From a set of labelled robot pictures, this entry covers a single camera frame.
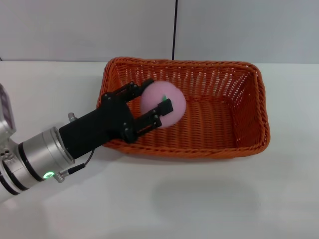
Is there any thin black vertical wall strip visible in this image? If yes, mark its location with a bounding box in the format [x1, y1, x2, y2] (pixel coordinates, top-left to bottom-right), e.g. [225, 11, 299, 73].
[171, 0, 179, 60]

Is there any pink ball with green leaf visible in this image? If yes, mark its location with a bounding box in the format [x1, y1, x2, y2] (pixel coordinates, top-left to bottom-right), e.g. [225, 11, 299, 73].
[139, 80, 186, 129]

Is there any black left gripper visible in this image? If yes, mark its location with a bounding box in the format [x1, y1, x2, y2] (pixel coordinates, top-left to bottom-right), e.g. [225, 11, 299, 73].
[58, 78, 174, 160]

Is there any orange woven plastic basket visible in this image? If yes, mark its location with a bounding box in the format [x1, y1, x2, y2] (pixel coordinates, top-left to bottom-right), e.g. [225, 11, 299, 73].
[96, 56, 271, 160]

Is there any left wrist cable with connector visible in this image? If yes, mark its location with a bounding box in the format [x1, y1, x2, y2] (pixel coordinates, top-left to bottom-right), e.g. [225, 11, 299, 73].
[55, 148, 96, 183]

